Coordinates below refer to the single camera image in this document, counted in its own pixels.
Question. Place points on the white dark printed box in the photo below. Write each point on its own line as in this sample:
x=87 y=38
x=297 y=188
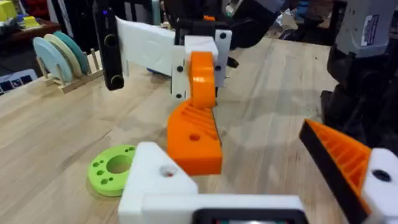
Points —
x=15 y=81

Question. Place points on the white orange left gripper right finger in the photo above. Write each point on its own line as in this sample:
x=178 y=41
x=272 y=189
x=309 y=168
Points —
x=348 y=161

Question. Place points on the green disc with holes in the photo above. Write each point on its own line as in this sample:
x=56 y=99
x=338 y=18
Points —
x=104 y=174

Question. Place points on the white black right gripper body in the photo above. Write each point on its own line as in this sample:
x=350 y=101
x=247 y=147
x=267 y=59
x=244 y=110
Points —
x=146 y=46

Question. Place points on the light blue plate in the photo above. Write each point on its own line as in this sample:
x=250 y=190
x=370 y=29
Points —
x=51 y=60

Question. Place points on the teal plate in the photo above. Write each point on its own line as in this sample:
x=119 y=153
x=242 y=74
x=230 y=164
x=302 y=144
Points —
x=77 y=51

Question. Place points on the bare white left gripper left finger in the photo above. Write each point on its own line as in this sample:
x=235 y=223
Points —
x=149 y=186

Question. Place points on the wooden peg plate rack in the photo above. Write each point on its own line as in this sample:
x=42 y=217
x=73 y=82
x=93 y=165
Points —
x=77 y=81

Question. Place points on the yellow toy blocks on board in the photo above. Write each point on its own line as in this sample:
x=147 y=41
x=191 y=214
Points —
x=7 y=9

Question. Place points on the orange ribbed wedge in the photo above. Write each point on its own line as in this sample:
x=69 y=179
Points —
x=192 y=146

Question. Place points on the cream plate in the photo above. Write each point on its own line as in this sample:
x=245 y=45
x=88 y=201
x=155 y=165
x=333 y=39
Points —
x=66 y=53

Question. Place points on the finger of the white orange right gripper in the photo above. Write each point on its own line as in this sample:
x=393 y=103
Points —
x=223 y=46
x=202 y=77

